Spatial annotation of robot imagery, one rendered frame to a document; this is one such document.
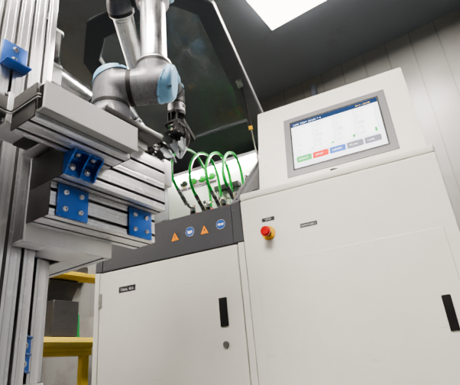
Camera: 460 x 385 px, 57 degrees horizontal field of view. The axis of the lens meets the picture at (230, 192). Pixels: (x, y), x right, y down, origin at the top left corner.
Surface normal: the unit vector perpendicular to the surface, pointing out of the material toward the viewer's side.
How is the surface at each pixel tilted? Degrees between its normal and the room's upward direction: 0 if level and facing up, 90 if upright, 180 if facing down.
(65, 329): 90
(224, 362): 90
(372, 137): 76
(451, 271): 90
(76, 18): 180
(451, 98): 90
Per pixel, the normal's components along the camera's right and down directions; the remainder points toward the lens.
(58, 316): 0.78, -0.31
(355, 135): -0.44, -0.53
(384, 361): -0.43, -0.33
